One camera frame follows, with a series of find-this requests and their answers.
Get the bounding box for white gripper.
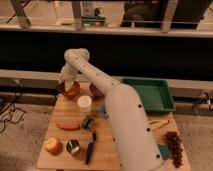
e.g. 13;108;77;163
58;65;77;92

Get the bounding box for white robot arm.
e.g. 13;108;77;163
59;48;166;171

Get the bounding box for red bowl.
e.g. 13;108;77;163
63;82;80;98

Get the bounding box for purple bowl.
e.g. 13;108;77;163
89;84;105;98

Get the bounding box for white plastic cup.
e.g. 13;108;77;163
77;95;92;114

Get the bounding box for blue cup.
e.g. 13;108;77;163
99;104;108;119

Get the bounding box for small metal can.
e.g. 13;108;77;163
81;116;94;131

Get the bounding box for orange carrot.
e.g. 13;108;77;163
56;123;80;131

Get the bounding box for green box in background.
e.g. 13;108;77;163
82;16;106;26

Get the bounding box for silver metal cup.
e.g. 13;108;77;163
66;139;80;155

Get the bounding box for red apple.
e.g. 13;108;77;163
44;138;62;155

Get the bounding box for green plastic tray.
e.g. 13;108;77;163
122;78;176;115

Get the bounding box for yellow banana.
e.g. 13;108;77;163
150;120;169;131

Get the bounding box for teal sponge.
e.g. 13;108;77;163
158;144;171;160

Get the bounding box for purple grape bunch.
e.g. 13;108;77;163
165;131;183;168

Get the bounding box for black cables on floor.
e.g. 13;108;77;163
0;79;28;134

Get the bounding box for black handled knife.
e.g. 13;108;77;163
85;132;96;165

